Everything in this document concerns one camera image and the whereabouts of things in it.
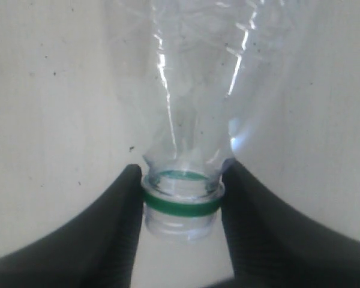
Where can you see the clear plastic water bottle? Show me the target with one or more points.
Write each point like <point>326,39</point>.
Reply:
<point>187,72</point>

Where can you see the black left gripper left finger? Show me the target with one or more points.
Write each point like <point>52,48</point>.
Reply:
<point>97,248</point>

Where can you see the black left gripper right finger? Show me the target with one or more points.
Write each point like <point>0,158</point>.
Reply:
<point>271,244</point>

